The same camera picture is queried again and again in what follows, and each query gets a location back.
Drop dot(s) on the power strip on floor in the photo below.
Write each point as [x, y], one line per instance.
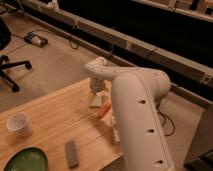
[35, 39]

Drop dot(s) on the orange carrot toy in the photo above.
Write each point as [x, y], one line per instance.
[103, 111]

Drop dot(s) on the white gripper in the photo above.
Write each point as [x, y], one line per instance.
[96, 84]

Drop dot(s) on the white plastic bottle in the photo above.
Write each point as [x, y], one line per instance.
[115, 131]

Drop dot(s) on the dark cabinet at right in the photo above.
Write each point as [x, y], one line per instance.
[200, 153]

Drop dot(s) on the grey rectangular block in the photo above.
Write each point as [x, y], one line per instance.
[71, 154]

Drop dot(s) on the white sponge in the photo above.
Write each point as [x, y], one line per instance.
[95, 100]

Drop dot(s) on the black office chair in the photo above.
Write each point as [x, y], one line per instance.
[5, 38]

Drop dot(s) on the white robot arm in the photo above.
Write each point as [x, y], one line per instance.
[134, 94]

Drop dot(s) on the green plate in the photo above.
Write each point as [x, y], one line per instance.
[28, 159]

